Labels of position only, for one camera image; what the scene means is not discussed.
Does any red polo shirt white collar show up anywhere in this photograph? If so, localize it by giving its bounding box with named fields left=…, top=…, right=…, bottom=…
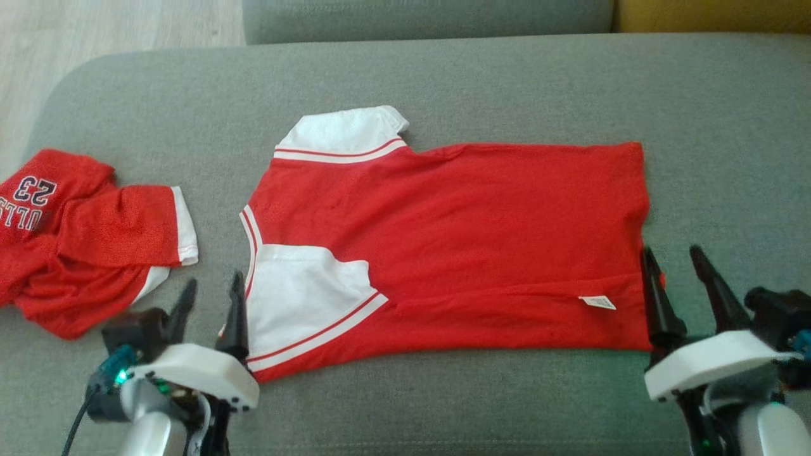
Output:
left=239, top=105, right=653, bottom=383

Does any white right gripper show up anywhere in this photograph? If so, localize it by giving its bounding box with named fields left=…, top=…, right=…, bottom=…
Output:
left=641, top=246, right=802, bottom=403

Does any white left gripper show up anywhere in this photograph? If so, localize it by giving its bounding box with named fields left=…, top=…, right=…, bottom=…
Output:
left=127, top=272, right=260, bottom=412

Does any long yellow sofa back cushion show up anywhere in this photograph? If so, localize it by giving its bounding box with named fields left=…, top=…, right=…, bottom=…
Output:
left=613, top=0, right=811, bottom=34

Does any teal plug left camera cable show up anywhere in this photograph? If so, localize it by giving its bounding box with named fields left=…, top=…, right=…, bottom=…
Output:
left=61, top=345, right=137, bottom=456

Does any red Bulls 23 jersey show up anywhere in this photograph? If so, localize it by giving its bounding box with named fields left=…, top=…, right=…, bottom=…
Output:
left=16, top=184, right=199, bottom=340

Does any large grey sofa seat cushion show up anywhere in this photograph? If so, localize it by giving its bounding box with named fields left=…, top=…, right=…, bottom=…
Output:
left=243, top=0, right=614, bottom=45

